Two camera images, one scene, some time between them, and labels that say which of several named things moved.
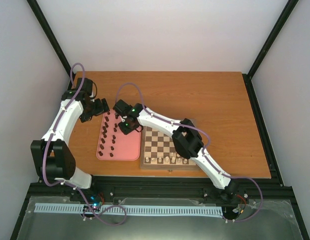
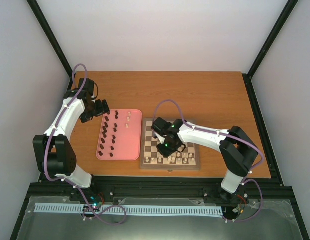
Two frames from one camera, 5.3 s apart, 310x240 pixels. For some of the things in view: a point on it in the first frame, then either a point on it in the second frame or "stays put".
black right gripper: (125, 131) -> (166, 153)
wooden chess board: (158, 151) stays put
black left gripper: (85, 117) stays put
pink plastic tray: (112, 143) stays put
